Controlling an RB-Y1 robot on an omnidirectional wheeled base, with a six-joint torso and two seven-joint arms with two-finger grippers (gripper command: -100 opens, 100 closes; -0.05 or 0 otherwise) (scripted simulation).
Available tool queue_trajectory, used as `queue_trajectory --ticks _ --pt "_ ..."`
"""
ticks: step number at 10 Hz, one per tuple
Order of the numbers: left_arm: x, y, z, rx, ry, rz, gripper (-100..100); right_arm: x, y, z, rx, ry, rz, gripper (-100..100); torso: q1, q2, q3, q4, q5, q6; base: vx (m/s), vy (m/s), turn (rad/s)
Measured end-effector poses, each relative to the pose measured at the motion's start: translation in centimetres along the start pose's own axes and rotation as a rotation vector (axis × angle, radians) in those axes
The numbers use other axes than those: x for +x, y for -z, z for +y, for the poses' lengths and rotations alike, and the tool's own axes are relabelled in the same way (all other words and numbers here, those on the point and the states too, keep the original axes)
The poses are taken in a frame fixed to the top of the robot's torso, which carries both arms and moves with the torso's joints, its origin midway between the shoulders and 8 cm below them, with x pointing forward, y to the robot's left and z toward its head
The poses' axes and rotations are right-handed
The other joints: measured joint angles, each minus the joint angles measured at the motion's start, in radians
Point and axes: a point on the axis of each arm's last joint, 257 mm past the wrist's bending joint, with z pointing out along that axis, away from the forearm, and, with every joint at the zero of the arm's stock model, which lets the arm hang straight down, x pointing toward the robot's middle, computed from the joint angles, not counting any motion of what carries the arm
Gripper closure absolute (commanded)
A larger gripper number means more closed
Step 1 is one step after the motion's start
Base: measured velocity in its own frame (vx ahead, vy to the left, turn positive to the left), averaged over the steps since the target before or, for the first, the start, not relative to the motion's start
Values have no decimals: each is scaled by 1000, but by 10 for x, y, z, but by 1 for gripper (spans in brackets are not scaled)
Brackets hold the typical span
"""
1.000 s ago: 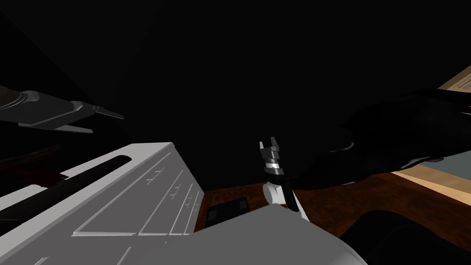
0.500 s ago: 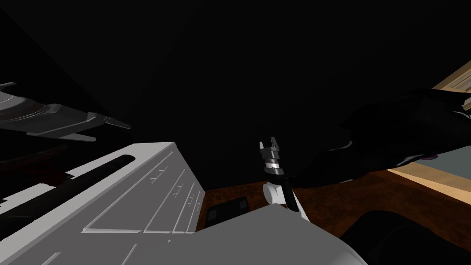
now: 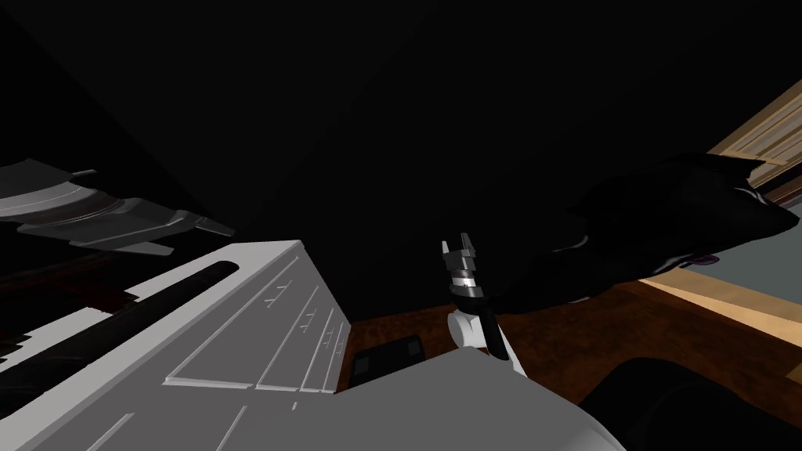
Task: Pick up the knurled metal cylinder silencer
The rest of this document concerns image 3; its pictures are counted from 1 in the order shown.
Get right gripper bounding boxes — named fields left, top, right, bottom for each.
left=441, top=233, right=479, bottom=277

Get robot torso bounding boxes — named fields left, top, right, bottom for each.
left=250, top=334, right=627, bottom=451

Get black bulky furniture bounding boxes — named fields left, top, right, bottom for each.
left=494, top=153, right=800, bottom=314

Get white cabinet with drawers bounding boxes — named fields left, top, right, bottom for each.
left=0, top=240, right=352, bottom=451

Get tan wooden window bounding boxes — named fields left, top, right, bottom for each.
left=707, top=80, right=802, bottom=203

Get grey range hood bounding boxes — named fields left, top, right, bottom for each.
left=0, top=158, right=237, bottom=258

